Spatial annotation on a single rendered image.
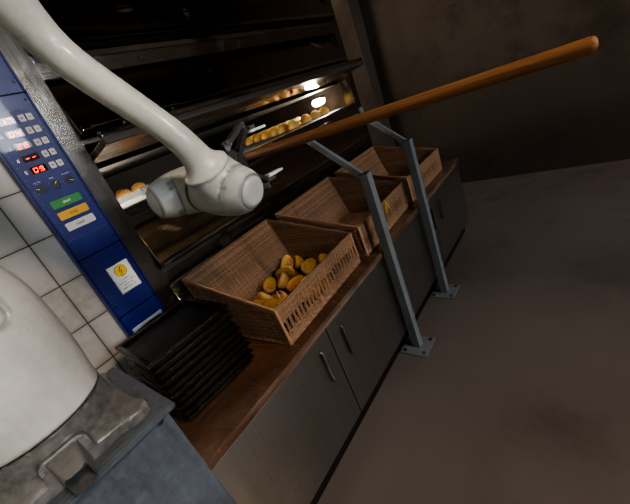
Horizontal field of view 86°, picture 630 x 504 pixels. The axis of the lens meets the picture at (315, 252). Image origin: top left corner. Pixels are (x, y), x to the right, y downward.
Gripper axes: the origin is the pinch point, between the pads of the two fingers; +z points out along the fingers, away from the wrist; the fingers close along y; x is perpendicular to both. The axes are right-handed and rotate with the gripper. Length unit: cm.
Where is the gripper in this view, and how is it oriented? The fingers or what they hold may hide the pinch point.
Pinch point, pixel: (269, 149)
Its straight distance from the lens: 110.5
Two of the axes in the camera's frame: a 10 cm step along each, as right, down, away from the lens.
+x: 7.6, -0.3, -6.5
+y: 3.5, 8.6, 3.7
